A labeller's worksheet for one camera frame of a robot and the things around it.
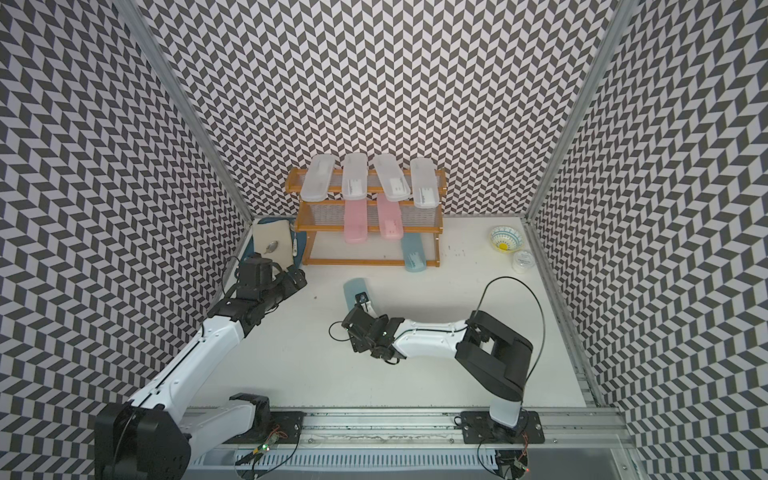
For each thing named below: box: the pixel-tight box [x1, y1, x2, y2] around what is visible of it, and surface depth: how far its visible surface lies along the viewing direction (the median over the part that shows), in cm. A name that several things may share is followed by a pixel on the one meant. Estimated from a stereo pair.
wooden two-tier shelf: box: [285, 168, 447, 266], surface depth 99 cm
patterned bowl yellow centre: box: [490, 226, 524, 253], surface depth 110 cm
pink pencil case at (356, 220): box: [344, 199, 369, 244], surface depth 96 cm
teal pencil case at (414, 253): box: [401, 232, 427, 273], surface depth 104 cm
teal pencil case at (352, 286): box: [343, 278, 369, 311], surface depth 98 cm
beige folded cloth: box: [252, 220, 294, 272], surface depth 113 cm
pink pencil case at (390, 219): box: [377, 193, 404, 241], surface depth 96 cm
